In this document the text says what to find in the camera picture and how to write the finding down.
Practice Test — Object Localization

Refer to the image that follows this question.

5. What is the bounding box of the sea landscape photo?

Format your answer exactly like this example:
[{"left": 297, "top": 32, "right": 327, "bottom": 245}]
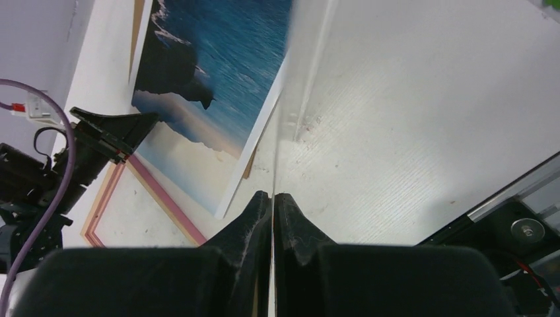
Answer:
[{"left": 131, "top": 1, "right": 293, "bottom": 219}]

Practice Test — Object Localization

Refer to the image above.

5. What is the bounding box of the clear acrylic sheet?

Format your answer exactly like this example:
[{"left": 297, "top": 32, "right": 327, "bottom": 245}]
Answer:
[{"left": 269, "top": 1, "right": 338, "bottom": 316}]

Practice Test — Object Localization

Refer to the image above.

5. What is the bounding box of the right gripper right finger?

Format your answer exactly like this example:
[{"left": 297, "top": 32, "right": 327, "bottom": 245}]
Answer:
[{"left": 273, "top": 194, "right": 514, "bottom": 316}]

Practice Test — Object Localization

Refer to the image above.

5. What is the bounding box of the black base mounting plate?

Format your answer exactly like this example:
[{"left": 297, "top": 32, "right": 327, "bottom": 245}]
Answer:
[{"left": 415, "top": 151, "right": 560, "bottom": 317}]

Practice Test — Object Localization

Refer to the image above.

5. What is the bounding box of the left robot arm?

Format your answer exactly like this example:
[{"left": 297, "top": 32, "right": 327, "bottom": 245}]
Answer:
[{"left": 1, "top": 107, "right": 159, "bottom": 274}]

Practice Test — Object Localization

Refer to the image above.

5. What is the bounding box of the brown backing board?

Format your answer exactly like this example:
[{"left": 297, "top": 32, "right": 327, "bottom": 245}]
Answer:
[{"left": 128, "top": 0, "right": 259, "bottom": 180}]

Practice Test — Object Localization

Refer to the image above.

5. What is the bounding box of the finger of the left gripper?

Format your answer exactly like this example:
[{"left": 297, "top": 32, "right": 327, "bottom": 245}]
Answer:
[{"left": 69, "top": 107, "right": 159, "bottom": 153}]

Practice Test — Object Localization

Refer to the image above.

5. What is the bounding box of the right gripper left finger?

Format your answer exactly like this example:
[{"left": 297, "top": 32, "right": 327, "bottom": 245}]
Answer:
[{"left": 13, "top": 191, "right": 271, "bottom": 316}]

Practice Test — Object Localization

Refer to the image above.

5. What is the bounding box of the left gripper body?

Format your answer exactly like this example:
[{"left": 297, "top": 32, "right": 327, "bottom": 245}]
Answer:
[{"left": 55, "top": 125, "right": 123, "bottom": 215}]

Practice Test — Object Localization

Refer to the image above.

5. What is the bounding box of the pink wooden photo frame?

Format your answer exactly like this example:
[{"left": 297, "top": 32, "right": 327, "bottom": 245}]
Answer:
[{"left": 81, "top": 156, "right": 207, "bottom": 248}]

